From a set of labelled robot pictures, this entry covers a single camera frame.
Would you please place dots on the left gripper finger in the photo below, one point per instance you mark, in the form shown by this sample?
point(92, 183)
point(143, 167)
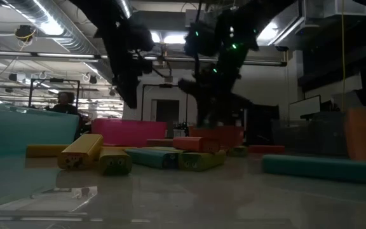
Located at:
point(134, 97)
point(126, 95)

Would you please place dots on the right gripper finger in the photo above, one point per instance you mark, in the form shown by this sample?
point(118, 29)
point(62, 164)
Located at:
point(215, 114)
point(204, 114)

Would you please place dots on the green wooden block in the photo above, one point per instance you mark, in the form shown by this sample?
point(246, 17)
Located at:
point(199, 162)
point(114, 162)
point(164, 148)
point(238, 151)

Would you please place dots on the yellow wooden block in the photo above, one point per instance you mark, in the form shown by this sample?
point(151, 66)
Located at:
point(43, 151)
point(81, 148)

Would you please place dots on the teal wooden block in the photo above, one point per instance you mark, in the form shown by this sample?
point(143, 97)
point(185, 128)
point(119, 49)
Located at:
point(151, 158)
point(316, 168)

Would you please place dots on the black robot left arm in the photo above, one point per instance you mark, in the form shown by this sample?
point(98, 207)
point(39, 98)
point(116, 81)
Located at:
point(106, 31)

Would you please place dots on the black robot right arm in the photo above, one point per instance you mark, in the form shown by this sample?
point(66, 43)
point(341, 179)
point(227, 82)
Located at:
point(243, 28)

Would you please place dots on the small orange plastic bin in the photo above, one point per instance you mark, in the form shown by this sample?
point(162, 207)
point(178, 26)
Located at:
point(232, 136)

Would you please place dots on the pink plastic bin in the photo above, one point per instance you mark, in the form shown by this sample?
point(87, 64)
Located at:
point(129, 132)

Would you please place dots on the black cabinet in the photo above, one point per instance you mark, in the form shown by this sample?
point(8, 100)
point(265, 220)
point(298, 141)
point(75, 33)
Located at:
point(264, 124)

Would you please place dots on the person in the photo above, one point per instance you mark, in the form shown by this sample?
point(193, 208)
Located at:
point(63, 108)

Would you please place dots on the white screen panel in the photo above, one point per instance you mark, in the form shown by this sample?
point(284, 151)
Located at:
point(304, 107)

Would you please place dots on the grey transparent plastic bin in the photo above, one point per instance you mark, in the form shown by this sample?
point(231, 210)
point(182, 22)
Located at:
point(310, 136)

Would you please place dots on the teal plastic bin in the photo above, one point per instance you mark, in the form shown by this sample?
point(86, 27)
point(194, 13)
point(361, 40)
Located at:
point(27, 133)

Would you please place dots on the silver spiral ventilation duct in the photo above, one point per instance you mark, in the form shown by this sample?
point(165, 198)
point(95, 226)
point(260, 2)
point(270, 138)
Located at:
point(124, 8)
point(71, 41)

